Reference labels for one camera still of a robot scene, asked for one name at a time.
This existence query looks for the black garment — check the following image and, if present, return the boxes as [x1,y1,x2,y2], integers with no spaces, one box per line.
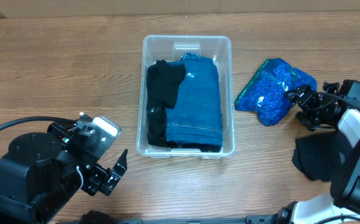
[146,60,186,109]
[292,131,353,182]
[146,106,222,152]

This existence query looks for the blue denim jeans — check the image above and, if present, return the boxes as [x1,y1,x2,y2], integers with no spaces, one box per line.
[166,52,223,152]

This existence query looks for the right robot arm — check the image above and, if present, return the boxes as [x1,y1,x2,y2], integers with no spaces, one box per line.
[265,80,360,223]

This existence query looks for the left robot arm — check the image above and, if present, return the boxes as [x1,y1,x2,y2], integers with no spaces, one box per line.
[0,117,127,223]

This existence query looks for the clear plastic storage container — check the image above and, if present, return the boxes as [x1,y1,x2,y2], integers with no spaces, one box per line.
[136,35,235,159]

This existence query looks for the blue sequin fabric bundle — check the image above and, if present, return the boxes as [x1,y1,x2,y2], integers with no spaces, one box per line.
[234,58,317,126]

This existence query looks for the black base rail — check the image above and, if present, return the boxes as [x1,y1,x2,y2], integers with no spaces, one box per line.
[59,210,276,224]

